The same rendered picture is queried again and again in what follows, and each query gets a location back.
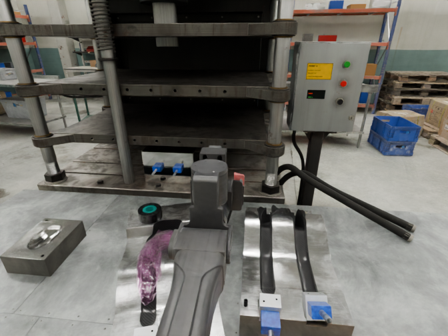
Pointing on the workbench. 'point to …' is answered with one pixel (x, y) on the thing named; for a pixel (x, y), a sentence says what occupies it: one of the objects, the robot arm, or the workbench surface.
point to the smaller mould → (44, 247)
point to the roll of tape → (150, 213)
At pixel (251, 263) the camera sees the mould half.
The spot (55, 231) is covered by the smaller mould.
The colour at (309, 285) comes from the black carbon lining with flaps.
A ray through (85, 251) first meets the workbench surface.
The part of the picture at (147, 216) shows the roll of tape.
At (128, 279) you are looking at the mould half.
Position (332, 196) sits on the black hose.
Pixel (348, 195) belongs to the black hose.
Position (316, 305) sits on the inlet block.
